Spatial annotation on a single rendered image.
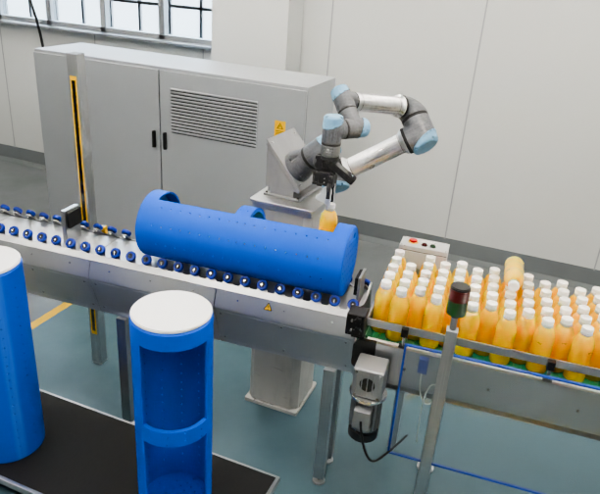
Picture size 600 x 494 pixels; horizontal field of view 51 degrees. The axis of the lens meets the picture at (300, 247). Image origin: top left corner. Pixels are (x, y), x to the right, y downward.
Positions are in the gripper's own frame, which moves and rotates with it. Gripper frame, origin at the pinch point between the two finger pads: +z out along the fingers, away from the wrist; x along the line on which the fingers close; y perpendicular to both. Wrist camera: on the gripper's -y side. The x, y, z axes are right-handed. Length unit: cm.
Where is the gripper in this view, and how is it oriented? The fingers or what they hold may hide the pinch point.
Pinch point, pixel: (329, 205)
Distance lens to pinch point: 246.0
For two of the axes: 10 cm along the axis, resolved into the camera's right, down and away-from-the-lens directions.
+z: -0.7, 9.0, 4.3
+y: -9.5, -1.9, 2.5
